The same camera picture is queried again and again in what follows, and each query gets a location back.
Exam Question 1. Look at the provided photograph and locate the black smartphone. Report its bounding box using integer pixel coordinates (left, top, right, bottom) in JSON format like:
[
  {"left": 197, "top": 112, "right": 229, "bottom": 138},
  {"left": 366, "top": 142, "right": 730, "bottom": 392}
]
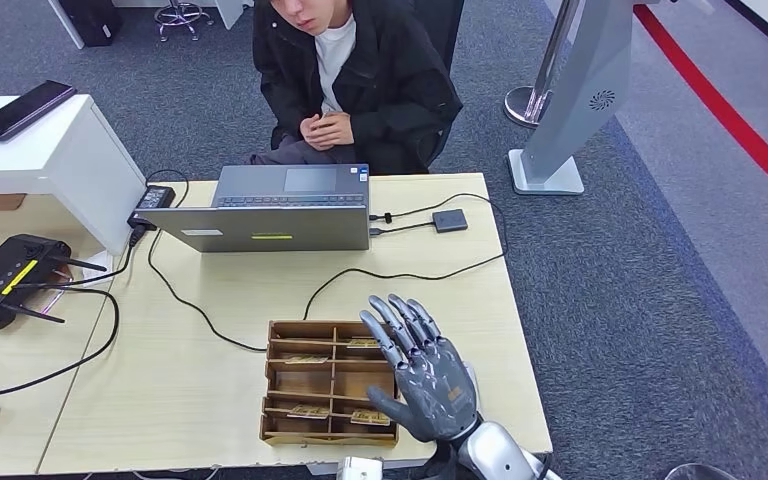
[{"left": 0, "top": 80, "right": 78, "bottom": 142}]

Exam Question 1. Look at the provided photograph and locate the grey laptop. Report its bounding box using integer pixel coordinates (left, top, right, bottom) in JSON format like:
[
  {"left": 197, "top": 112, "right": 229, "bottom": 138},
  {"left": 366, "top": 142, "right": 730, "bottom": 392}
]
[{"left": 133, "top": 162, "right": 372, "bottom": 254}]

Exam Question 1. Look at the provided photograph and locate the chrome stanchion post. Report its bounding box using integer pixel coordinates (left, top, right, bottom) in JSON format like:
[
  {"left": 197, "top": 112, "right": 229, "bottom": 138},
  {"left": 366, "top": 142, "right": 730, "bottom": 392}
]
[{"left": 503, "top": 0, "right": 581, "bottom": 128}]

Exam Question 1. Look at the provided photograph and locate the short black USB cable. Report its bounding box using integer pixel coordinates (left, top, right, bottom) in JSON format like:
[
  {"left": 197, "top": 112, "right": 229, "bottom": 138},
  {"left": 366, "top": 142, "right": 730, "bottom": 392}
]
[{"left": 369, "top": 221, "right": 436, "bottom": 238}]

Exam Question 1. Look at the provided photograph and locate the small black square device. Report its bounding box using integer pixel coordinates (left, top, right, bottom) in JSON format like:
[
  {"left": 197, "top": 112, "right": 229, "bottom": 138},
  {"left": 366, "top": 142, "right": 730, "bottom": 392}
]
[{"left": 432, "top": 209, "right": 469, "bottom": 234}]

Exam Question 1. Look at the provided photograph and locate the person's right hand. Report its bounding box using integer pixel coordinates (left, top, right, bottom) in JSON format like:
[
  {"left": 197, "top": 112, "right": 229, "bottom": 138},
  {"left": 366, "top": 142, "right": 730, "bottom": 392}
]
[{"left": 299, "top": 115, "right": 326, "bottom": 150}]

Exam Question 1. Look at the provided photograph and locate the white desk riser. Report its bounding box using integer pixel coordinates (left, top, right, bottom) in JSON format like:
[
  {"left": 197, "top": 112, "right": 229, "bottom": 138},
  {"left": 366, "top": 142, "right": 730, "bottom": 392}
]
[{"left": 0, "top": 93, "right": 147, "bottom": 258}]

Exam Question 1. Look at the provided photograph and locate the chrome stool base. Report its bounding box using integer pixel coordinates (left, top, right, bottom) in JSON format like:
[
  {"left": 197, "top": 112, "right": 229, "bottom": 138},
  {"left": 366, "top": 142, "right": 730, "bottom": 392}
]
[{"left": 153, "top": 0, "right": 214, "bottom": 42}]

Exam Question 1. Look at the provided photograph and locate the grey kiosk stand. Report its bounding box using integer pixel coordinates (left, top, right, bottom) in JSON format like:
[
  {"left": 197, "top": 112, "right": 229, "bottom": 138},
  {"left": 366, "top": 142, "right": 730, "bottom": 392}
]
[{"left": 507, "top": 0, "right": 638, "bottom": 197}]

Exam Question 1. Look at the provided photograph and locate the wooden card organizer box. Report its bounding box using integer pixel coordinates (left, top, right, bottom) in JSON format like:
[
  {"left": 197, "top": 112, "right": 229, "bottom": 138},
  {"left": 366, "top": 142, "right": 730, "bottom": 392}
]
[{"left": 259, "top": 320, "right": 403, "bottom": 446}]

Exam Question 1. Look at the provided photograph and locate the black router power cable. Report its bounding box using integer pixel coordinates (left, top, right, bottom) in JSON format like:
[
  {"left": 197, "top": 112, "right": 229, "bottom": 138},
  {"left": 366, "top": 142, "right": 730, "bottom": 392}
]
[{"left": 0, "top": 284, "right": 122, "bottom": 403}]

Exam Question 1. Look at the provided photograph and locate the white furniture panel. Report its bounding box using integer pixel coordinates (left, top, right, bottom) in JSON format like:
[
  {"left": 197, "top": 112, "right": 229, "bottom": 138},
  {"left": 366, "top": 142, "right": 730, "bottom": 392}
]
[{"left": 214, "top": 0, "right": 256, "bottom": 31}]

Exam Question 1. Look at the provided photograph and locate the black cabinet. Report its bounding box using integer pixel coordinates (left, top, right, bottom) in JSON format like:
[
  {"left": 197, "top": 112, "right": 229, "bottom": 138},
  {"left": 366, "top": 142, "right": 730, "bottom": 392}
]
[{"left": 57, "top": 0, "right": 124, "bottom": 48}]

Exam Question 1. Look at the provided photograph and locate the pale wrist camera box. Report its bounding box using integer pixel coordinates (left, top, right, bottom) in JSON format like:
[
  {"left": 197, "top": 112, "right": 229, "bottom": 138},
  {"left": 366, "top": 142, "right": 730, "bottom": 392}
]
[{"left": 336, "top": 457, "right": 385, "bottom": 480}]

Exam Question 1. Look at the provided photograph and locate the person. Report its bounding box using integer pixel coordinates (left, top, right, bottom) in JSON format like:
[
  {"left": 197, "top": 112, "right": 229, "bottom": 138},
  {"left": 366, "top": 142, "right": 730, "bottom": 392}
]
[{"left": 251, "top": 0, "right": 465, "bottom": 177}]

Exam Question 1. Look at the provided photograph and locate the white furniture leg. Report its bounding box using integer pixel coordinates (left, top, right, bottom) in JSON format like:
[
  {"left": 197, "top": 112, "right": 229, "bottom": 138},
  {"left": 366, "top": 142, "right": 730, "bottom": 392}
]
[{"left": 46, "top": 0, "right": 87, "bottom": 51}]

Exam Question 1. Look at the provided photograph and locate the black laptop power adapter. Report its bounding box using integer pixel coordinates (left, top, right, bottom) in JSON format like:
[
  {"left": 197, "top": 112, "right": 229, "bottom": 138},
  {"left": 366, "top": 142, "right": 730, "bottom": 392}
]
[{"left": 130, "top": 185, "right": 177, "bottom": 230}]

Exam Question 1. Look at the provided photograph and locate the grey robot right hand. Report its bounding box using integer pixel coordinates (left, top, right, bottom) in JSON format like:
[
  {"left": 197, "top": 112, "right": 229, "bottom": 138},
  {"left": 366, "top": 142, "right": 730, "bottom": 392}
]
[{"left": 359, "top": 294, "right": 481, "bottom": 444}]

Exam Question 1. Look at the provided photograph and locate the clear round dome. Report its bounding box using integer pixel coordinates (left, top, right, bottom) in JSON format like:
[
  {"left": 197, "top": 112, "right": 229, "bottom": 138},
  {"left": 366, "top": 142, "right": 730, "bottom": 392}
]
[{"left": 663, "top": 462, "right": 740, "bottom": 480}]

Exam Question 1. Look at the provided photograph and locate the black laptop charging cable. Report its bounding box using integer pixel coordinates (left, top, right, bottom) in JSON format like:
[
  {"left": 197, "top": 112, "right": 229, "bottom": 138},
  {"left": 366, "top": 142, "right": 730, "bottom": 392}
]
[{"left": 144, "top": 168, "right": 510, "bottom": 354}]

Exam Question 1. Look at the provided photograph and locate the person's left hand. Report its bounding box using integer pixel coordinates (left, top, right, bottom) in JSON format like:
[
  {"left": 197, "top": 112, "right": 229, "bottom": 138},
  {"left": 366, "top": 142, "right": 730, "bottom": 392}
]
[{"left": 316, "top": 111, "right": 355, "bottom": 151}]

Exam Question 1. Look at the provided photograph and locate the black mains cable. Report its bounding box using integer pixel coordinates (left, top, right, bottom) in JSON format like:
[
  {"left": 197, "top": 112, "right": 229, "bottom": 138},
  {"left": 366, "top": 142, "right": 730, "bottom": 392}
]
[{"left": 12, "top": 211, "right": 158, "bottom": 291}]

